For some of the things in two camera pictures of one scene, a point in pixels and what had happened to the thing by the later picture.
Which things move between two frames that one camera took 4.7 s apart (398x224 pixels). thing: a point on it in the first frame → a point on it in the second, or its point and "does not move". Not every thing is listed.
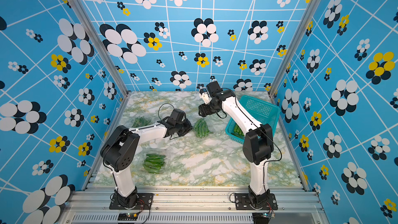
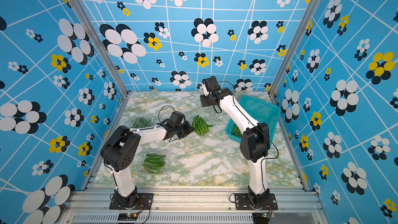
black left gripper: x=189 y=127 does not move
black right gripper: x=203 y=110 → x=204 y=103
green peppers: x=139 y=122 does not move
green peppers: x=200 y=127 does not move
